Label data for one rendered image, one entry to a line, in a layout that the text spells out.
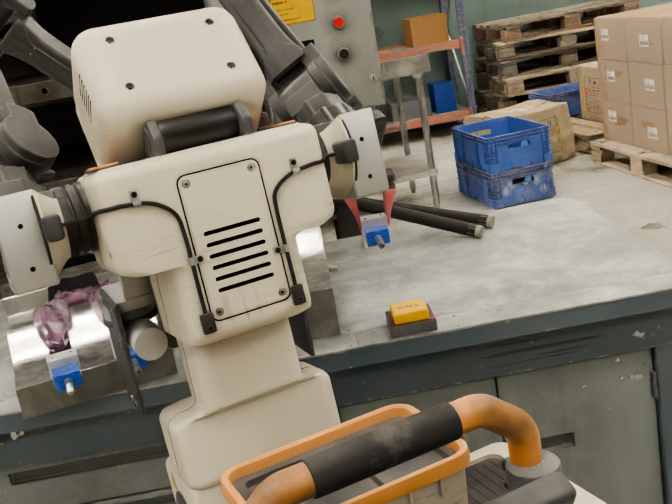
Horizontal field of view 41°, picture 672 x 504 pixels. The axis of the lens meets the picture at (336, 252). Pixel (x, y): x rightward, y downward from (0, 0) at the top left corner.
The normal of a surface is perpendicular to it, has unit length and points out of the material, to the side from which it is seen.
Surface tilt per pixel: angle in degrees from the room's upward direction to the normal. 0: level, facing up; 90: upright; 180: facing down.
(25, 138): 51
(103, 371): 90
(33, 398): 90
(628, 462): 90
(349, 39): 90
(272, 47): 68
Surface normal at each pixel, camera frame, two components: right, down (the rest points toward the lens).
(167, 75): 0.21, -0.50
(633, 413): 0.07, 0.27
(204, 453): 0.40, 0.05
